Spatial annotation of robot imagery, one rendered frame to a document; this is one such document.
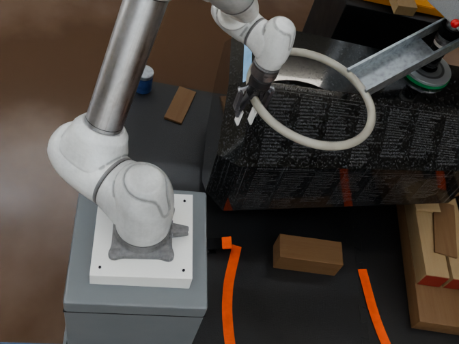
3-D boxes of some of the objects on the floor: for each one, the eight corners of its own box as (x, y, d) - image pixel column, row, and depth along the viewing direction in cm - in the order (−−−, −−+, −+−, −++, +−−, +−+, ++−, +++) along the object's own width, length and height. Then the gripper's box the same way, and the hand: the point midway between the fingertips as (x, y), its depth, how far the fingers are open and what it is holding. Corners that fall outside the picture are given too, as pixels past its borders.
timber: (272, 267, 258) (279, 256, 249) (272, 245, 265) (279, 233, 256) (334, 276, 262) (343, 265, 253) (332, 253, 269) (341, 241, 260)
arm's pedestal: (187, 397, 219) (226, 327, 156) (55, 396, 210) (39, 321, 147) (188, 280, 248) (221, 179, 184) (72, 274, 239) (65, 166, 175)
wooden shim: (179, 87, 312) (179, 85, 311) (195, 93, 312) (196, 91, 310) (163, 118, 297) (164, 117, 296) (181, 124, 297) (182, 123, 295)
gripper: (241, 83, 176) (223, 131, 194) (290, 82, 182) (268, 129, 200) (234, 66, 180) (217, 115, 198) (283, 66, 186) (261, 113, 204)
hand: (245, 116), depth 197 cm, fingers closed on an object, 4 cm apart
